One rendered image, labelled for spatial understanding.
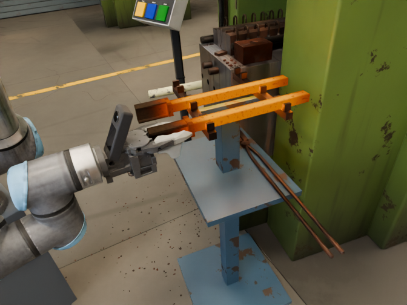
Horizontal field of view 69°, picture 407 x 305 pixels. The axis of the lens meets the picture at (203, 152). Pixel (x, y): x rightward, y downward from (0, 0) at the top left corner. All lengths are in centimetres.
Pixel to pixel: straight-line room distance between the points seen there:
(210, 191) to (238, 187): 9
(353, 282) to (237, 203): 88
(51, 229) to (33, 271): 69
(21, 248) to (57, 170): 18
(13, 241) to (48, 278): 75
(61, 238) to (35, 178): 16
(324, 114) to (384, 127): 31
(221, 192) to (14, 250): 53
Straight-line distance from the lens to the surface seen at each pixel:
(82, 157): 64
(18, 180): 65
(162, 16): 167
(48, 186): 65
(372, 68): 111
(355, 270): 167
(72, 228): 73
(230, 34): 127
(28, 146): 114
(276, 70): 122
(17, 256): 72
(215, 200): 88
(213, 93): 84
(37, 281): 144
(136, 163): 66
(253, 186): 92
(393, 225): 165
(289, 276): 156
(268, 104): 78
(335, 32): 96
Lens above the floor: 131
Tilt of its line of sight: 36 degrees down
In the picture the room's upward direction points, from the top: 5 degrees counter-clockwise
